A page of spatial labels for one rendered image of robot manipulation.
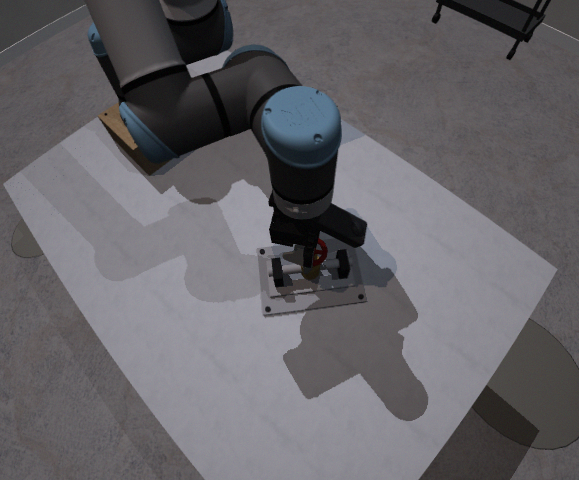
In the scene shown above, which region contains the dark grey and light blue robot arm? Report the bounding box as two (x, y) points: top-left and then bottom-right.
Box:
(85, 0), (367, 248)

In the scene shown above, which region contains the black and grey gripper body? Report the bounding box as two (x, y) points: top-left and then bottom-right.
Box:
(268, 191), (320, 248)

